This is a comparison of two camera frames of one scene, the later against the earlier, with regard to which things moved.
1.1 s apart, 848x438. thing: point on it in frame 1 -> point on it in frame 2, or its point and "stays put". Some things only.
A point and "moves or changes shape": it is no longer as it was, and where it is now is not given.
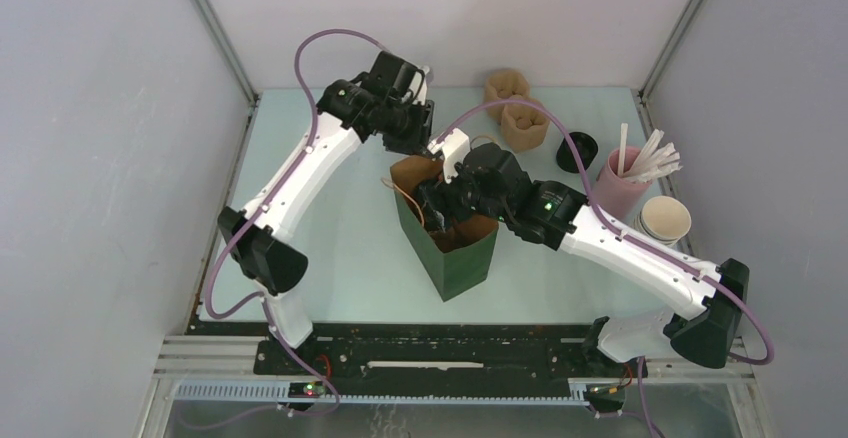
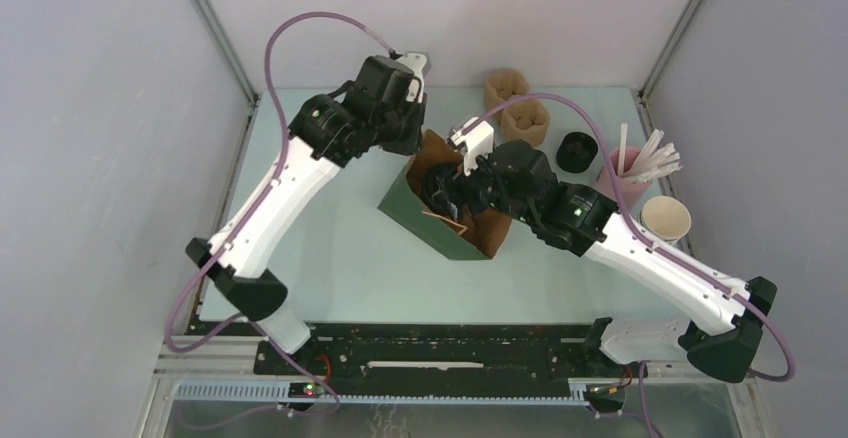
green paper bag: x=452 y=260 moves or changes shape
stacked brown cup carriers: x=525 y=128 stays put
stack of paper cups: x=664 y=220 stays put
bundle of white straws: x=653 y=161 stays put
